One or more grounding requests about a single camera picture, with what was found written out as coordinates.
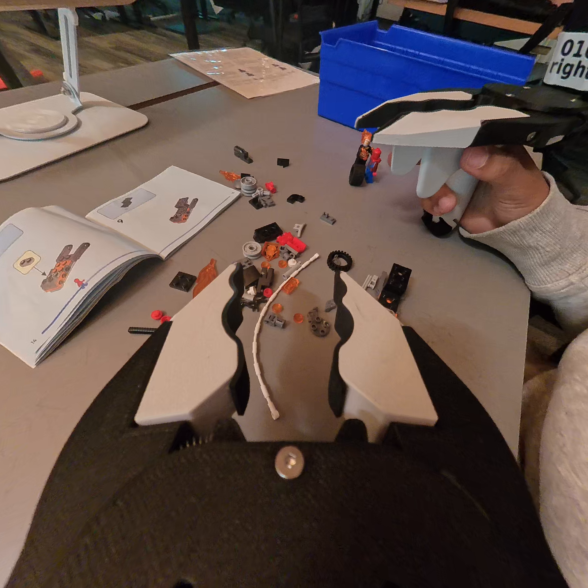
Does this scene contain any red blue lego minifigure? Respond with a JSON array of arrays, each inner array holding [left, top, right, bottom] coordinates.
[[365, 146, 384, 184]]

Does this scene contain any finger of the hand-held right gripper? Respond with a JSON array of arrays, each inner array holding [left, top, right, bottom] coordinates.
[[355, 90, 481, 131], [372, 105, 531, 150]]

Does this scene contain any printed paper sheet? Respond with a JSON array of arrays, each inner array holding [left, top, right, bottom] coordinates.
[[169, 46, 320, 99]]

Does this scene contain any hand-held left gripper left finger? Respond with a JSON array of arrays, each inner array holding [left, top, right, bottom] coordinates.
[[134, 262, 252, 430]]

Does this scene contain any blue plastic bin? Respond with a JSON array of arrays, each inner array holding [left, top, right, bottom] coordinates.
[[318, 21, 538, 134]]

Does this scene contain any person's right hand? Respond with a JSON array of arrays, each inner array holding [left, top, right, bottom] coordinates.
[[422, 144, 552, 235]]

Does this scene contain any lego instruction booklet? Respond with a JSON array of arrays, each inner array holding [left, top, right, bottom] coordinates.
[[0, 165, 242, 368]]

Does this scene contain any large orange lego flame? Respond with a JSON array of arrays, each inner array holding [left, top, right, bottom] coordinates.
[[192, 258, 218, 298]]

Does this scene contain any white segmented lego hose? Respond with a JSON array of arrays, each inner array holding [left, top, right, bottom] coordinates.
[[252, 253, 321, 420]]

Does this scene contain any person's right forearm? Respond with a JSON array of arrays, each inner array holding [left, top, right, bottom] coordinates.
[[459, 172, 588, 331]]

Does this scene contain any dark grey orange lego assembly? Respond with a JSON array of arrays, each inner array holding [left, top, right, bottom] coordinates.
[[378, 263, 413, 318]]

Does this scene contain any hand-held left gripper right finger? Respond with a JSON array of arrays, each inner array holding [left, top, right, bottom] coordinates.
[[327, 270, 438, 444]]

